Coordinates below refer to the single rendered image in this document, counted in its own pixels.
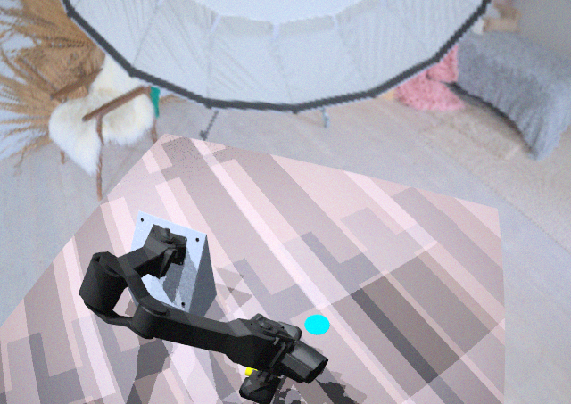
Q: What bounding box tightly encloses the cyan circle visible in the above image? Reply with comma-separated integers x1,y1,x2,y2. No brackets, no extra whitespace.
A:
304,315,329,335

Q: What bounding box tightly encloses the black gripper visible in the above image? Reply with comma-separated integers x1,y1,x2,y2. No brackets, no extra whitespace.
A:
239,322,302,404

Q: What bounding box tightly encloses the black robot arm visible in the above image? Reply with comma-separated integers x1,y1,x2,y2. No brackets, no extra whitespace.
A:
79,224,328,383

